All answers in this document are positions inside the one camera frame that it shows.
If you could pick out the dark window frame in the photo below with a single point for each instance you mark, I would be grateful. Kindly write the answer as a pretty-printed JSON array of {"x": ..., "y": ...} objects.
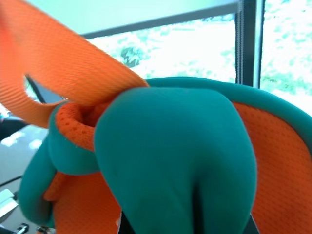
[{"x": 247, "y": 44}]

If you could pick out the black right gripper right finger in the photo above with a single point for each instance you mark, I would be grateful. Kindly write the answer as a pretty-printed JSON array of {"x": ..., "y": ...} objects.
[{"x": 254, "y": 226}]

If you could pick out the white box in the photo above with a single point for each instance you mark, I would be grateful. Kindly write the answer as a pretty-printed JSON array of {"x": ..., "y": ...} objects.
[{"x": 6, "y": 203}]

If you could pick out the orange and teal backpack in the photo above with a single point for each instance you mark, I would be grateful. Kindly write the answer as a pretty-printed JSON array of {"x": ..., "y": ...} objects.
[{"x": 170, "y": 146}]

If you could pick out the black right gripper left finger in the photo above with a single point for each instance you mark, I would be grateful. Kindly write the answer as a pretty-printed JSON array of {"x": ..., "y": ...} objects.
[{"x": 125, "y": 225}]

